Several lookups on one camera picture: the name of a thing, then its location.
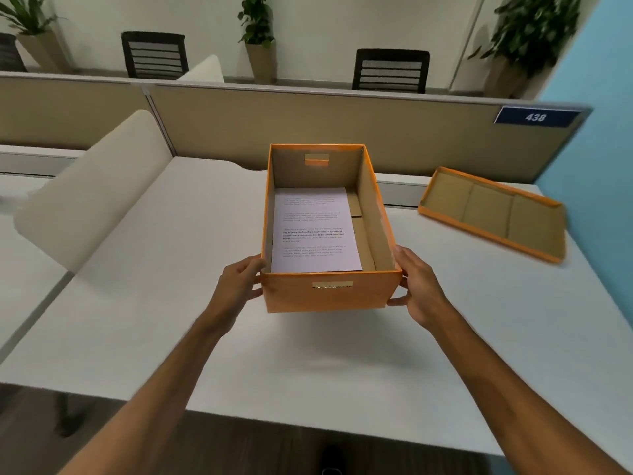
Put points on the person's right hand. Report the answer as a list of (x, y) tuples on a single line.
[(420, 286)]

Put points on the person's left hand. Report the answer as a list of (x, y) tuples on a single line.
[(235, 286)]

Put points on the person's left thumb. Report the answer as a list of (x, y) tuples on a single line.
[(250, 262)]

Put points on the person's right thumb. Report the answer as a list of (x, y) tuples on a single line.
[(404, 259)]

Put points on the orange cardboard storage box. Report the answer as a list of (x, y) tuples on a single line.
[(329, 272)]

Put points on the person's right forearm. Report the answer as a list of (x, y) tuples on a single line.
[(514, 395)]

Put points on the person's left forearm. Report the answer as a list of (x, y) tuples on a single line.
[(148, 400)]

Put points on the white printed paper sheet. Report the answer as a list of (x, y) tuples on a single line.
[(316, 232)]

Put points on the orange cardboard box lid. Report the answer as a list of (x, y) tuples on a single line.
[(494, 212)]

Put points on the beige desk partition panel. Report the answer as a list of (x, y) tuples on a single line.
[(346, 128), (69, 111)]

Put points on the cream curved desk divider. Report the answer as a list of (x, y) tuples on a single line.
[(99, 187), (205, 70)]

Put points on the black slatted office chair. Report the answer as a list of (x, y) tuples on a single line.
[(390, 70), (154, 55), (10, 53)]

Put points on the blue desk number sign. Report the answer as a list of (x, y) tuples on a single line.
[(536, 117)]

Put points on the potted green plant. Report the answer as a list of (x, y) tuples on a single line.
[(29, 29), (259, 37), (529, 39)]

